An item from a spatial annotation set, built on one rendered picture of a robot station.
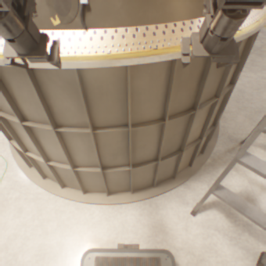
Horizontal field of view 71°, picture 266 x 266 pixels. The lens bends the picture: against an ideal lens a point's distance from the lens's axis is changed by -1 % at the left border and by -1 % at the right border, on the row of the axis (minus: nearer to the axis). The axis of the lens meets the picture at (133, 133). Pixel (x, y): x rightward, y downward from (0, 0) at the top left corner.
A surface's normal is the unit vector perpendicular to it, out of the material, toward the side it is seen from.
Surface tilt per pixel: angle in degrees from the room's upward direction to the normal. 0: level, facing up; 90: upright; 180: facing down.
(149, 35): 43
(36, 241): 0
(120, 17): 62
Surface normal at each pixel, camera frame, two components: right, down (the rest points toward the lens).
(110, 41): 0.08, 0.02
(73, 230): -0.01, -0.67
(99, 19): 0.08, 0.34
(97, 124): 0.02, 0.74
